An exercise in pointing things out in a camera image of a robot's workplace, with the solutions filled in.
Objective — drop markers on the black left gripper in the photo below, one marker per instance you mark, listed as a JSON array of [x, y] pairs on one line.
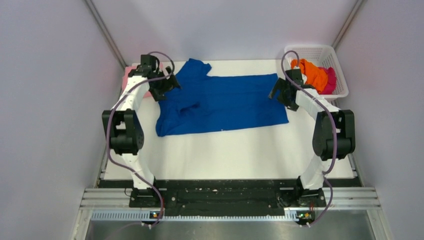
[[170, 84]]

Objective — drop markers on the blue printed t shirt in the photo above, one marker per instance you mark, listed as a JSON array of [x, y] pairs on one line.
[[206, 104]]

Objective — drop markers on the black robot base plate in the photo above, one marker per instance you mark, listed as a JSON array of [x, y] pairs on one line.
[[227, 198]]

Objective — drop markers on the folded pink t shirt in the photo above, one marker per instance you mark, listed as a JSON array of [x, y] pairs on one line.
[[126, 80]]

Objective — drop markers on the magenta t shirt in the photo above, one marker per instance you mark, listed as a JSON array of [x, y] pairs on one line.
[[331, 82]]

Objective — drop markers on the white slotted cable duct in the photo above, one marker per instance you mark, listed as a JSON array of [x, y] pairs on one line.
[[148, 216]]

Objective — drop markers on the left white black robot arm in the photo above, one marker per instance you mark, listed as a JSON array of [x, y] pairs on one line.
[[123, 130]]

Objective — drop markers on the white plastic laundry basket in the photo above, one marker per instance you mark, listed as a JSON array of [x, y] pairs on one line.
[[323, 56]]

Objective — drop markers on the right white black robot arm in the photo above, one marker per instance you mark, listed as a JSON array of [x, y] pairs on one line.
[[333, 135]]

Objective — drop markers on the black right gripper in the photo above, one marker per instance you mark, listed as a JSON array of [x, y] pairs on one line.
[[280, 85]]

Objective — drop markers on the orange t shirt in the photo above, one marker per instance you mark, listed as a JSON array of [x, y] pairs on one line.
[[315, 76]]

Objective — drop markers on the aluminium rail frame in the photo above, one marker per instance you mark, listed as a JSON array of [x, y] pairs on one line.
[[342, 199]]

